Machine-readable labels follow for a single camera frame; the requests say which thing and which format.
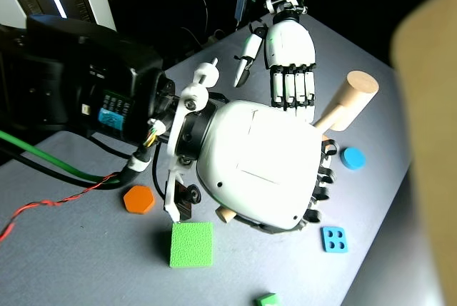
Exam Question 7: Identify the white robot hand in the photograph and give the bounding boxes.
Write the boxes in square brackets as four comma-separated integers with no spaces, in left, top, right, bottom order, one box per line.
[195,100,338,235]
[232,20,318,124]

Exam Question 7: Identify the blue round disc block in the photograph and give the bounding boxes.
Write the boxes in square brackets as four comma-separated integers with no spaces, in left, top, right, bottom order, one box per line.
[339,146,366,170]

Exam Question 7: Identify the large green foam block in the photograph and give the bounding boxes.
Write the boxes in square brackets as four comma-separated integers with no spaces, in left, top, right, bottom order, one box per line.
[169,221,215,269]

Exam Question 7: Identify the wooden mallet with white grip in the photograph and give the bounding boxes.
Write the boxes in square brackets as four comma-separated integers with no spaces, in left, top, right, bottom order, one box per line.
[216,70,380,223]

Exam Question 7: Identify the grey table cloth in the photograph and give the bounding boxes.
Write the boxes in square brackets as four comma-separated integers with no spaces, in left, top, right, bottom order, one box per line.
[0,13,446,306]

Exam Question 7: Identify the orange hexagon block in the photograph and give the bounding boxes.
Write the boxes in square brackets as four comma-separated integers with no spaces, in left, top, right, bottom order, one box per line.
[123,185,157,215]

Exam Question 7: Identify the thin white cable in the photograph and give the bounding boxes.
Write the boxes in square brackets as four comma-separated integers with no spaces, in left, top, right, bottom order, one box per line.
[180,0,210,49]

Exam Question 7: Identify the small plain green block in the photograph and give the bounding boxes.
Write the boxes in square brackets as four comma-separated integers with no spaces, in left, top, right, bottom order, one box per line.
[254,292,282,306]

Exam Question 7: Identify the red and black twisted wire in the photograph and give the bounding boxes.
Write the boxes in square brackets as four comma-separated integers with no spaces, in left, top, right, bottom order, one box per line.
[0,173,121,243]

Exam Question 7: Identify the blurred tan panel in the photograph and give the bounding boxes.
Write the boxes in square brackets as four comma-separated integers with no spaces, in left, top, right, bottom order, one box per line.
[391,0,457,306]

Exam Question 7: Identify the blue square four-hole block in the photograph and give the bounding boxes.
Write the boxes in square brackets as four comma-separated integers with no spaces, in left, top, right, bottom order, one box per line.
[320,226,349,253]

